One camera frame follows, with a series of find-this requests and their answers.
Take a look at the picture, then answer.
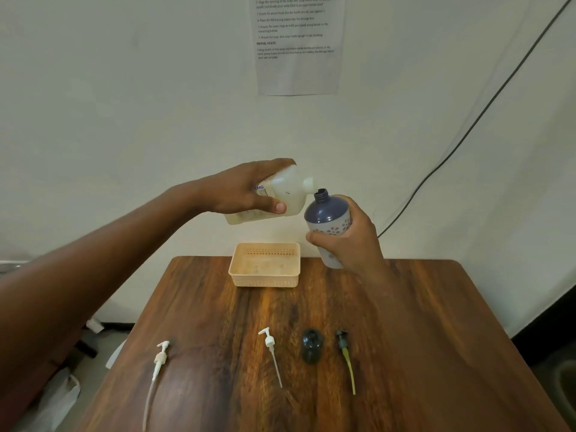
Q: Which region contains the white sheet on floor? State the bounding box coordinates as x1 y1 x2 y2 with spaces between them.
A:
105 339 128 370

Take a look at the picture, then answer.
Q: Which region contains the person's left forearm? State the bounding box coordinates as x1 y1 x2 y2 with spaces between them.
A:
0 179 212 397

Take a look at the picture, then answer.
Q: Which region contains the white pump head short tube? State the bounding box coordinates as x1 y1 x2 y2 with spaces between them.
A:
257 327 284 389

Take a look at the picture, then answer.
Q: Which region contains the person's right hand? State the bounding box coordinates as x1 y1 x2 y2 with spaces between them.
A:
305 195 386 280

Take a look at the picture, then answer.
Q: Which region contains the printed paper sheet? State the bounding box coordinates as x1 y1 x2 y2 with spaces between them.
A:
248 0 346 97

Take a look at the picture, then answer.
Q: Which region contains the person's right forearm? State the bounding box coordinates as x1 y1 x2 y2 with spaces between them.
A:
358 260 446 428

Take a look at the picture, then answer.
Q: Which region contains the beige plastic basket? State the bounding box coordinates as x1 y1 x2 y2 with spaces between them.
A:
228 242 301 289

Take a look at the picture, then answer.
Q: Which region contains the dark pump head yellow tube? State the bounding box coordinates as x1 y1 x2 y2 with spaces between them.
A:
335 329 357 396

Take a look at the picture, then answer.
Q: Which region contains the black wall cable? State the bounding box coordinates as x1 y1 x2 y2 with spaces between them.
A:
377 0 576 239

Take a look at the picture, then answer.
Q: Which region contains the person's left hand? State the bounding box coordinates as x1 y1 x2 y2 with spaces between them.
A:
197 158 298 217

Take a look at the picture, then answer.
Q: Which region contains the dark teal transparent bottle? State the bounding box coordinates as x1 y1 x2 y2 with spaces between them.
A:
300 328 325 365

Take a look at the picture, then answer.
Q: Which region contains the large white soap bottle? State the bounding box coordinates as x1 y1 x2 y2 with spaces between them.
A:
224 164 315 226

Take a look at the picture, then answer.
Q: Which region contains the white plastic bag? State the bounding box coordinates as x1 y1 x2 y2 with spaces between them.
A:
26 368 82 432

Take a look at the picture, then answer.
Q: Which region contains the blue and white bottle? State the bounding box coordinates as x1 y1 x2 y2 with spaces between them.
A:
304 188 353 269

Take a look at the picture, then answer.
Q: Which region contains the dark round bin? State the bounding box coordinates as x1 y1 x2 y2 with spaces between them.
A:
530 341 576 421

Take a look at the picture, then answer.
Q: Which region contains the white pump head long tube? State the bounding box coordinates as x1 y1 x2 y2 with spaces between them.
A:
142 340 171 432

